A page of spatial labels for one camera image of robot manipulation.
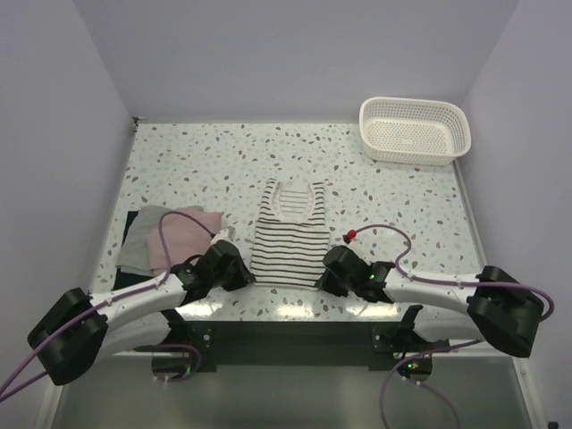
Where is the black white striped tank top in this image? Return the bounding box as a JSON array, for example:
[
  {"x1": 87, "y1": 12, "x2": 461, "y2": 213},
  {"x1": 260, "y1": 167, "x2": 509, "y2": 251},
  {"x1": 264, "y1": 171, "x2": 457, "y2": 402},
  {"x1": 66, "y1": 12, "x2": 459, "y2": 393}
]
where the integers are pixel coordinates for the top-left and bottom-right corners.
[{"x1": 250, "y1": 178, "x2": 330, "y2": 289}]

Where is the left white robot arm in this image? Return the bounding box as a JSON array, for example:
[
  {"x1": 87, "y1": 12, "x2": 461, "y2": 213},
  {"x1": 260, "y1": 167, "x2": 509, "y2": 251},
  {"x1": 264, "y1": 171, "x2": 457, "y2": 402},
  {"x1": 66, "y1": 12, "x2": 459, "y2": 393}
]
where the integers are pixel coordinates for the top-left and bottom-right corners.
[{"x1": 28, "y1": 240, "x2": 256, "y2": 386}]

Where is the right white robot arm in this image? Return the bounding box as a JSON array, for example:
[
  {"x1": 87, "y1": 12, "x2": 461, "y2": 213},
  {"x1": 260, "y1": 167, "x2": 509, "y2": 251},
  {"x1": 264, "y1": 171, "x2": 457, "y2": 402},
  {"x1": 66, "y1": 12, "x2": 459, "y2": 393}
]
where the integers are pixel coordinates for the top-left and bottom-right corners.
[{"x1": 315, "y1": 246, "x2": 544, "y2": 358}]

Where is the pink folded tank top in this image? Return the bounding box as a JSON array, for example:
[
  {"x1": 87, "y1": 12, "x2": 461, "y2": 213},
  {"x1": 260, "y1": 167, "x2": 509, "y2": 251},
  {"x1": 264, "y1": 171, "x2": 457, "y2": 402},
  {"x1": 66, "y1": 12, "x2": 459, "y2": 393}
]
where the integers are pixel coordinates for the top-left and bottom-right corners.
[{"x1": 147, "y1": 207, "x2": 223, "y2": 275}]

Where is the grey folded tank top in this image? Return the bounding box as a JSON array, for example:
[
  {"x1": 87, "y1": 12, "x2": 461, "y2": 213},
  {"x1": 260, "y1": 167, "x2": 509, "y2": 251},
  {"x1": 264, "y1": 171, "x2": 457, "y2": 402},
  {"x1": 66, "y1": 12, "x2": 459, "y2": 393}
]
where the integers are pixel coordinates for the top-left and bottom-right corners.
[{"x1": 116, "y1": 206, "x2": 168, "y2": 276}]

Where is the navy folded tank top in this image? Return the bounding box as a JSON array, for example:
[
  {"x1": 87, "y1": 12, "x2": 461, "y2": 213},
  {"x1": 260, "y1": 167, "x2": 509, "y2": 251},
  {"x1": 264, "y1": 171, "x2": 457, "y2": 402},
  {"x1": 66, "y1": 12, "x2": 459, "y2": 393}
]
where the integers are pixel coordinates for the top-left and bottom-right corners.
[{"x1": 113, "y1": 211, "x2": 147, "y2": 290}]

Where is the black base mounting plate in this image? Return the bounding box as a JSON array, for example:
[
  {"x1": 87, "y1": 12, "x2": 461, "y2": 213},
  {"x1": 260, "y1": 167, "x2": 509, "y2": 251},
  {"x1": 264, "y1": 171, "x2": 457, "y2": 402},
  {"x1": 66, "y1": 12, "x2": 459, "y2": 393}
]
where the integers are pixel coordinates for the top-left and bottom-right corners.
[{"x1": 151, "y1": 306, "x2": 449, "y2": 378}]

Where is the white plastic basket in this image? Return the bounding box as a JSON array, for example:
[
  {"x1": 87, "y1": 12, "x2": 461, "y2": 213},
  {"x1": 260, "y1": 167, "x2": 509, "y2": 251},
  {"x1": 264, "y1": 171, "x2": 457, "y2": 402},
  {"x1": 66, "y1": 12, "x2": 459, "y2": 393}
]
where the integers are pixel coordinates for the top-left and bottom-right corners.
[{"x1": 358, "y1": 97, "x2": 472, "y2": 166}]

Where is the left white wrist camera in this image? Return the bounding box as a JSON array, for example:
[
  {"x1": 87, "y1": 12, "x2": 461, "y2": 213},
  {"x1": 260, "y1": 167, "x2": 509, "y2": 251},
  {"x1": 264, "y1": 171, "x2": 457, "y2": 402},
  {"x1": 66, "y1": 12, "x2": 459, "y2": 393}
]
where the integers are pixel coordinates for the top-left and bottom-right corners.
[{"x1": 211, "y1": 226, "x2": 236, "y2": 245}]

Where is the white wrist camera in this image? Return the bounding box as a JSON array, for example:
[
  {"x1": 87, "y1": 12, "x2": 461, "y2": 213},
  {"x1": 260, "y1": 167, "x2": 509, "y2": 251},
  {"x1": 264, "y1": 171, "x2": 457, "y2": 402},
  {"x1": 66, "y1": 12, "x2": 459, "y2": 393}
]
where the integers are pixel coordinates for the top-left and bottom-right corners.
[
  {"x1": 211, "y1": 226, "x2": 236, "y2": 245},
  {"x1": 342, "y1": 230, "x2": 366, "y2": 257}
]

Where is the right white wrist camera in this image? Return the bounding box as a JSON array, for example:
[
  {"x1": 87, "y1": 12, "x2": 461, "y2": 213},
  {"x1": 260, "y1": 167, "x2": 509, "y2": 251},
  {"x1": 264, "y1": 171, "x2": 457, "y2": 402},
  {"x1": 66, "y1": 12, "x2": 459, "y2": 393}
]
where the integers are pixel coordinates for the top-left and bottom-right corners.
[{"x1": 342, "y1": 230, "x2": 366, "y2": 257}]

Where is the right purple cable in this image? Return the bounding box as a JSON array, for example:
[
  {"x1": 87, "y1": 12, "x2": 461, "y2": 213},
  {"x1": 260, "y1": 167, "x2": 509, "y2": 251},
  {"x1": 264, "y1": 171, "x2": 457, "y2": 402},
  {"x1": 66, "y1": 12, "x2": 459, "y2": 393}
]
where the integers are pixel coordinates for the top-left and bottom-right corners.
[{"x1": 355, "y1": 224, "x2": 556, "y2": 429}]

